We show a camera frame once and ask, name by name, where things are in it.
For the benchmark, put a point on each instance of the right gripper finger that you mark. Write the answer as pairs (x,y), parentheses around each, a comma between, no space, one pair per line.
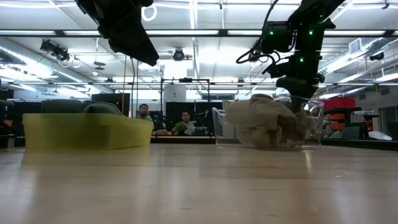
(299,104)

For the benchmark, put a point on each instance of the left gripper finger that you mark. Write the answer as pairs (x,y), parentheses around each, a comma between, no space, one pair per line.
(133,46)

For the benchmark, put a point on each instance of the dark green cap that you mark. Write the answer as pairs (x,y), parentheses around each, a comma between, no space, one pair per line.
(102,108)
(62,106)

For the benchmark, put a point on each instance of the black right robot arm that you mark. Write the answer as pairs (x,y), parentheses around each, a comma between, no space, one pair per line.
(306,43)

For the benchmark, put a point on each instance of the rack cart with parts bins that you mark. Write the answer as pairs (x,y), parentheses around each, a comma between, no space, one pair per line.
(339,103)

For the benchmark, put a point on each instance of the large black screen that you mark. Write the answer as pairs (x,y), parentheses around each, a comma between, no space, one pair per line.
(110,101)

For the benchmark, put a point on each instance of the white box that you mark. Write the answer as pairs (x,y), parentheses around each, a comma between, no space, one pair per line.
(174,93)

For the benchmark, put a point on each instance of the person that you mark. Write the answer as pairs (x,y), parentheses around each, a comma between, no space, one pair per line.
(143,112)
(186,118)

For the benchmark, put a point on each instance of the black ceiling projector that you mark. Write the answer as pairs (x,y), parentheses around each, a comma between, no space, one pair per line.
(56,51)

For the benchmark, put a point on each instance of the clear plastic bin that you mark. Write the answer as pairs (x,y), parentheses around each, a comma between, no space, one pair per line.
(222,130)

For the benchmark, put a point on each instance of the white bag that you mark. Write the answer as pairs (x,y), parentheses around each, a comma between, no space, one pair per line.
(380,136)

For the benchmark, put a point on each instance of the small green plant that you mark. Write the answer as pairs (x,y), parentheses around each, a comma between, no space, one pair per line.
(181,127)

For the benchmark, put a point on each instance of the yellow plastic bin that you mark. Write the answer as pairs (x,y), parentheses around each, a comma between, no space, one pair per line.
(87,132)

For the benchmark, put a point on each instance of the round black ceiling camera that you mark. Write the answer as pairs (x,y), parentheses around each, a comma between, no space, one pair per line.
(178,54)

